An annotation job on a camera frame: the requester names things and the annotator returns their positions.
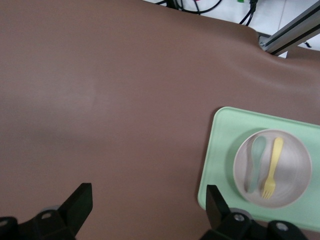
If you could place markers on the beige round plate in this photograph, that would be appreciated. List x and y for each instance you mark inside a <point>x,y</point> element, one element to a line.
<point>292,170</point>

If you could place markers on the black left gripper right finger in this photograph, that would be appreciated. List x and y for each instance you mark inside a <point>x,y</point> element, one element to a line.
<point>217,212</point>

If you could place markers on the aluminium profile post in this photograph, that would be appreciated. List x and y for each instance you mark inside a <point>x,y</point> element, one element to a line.
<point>292,32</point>

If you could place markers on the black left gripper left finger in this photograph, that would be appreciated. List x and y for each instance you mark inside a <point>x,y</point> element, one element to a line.
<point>75,212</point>

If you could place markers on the light green rectangular tray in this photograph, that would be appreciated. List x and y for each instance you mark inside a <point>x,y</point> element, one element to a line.
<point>220,150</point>

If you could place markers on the yellow plastic fork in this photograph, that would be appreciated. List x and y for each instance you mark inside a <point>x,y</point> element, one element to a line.
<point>273,160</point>

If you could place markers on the brown table mat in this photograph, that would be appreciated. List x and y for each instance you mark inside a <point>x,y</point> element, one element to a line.
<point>100,100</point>

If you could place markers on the teal plastic spoon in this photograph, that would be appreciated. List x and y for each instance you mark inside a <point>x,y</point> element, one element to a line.
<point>257,150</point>

